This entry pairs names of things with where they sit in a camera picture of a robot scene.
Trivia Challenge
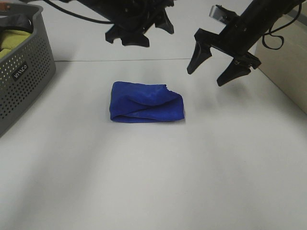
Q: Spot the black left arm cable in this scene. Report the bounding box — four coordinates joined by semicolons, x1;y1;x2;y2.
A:
44;0;116;24

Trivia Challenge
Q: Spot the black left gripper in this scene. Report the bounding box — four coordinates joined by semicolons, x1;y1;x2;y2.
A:
79;0;174;47

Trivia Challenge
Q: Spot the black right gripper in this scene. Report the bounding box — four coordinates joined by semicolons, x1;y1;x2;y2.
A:
187;0;303;86

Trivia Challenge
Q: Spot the yellow-green towel in basket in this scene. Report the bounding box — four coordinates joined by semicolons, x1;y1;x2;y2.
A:
0;30;31;58

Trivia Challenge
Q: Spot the blue microfibre towel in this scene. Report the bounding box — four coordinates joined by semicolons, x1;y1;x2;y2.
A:
109;81;185;123

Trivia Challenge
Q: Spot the brown basket handle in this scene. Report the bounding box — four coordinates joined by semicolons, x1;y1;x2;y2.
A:
0;2;11;12

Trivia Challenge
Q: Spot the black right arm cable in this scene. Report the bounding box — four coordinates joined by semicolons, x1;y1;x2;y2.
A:
261;4;303;50

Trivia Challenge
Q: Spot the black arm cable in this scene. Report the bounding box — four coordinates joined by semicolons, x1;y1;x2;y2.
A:
44;0;116;24
261;4;303;50

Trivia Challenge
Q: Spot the grey perforated laundry basket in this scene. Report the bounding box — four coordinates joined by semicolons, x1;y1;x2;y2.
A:
0;2;56;135

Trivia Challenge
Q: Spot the beige storage box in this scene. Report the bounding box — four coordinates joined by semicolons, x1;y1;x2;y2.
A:
254;11;307;108

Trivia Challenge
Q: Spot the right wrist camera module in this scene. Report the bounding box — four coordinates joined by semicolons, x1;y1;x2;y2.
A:
209;5;238;24

